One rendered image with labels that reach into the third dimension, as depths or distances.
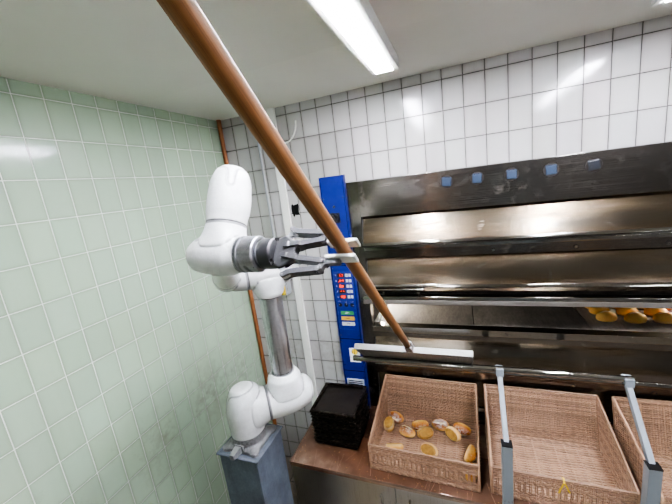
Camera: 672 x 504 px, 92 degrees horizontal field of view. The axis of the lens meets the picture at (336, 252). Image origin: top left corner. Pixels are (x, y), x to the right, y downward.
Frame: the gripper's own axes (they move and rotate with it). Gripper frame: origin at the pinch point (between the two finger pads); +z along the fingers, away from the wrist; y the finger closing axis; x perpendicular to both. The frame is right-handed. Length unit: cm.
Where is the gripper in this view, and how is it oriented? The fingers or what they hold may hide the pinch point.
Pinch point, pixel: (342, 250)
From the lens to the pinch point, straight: 70.5
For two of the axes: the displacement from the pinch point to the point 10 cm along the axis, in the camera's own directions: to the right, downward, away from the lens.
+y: -1.3, 8.9, -4.4
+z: 9.4, -0.4, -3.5
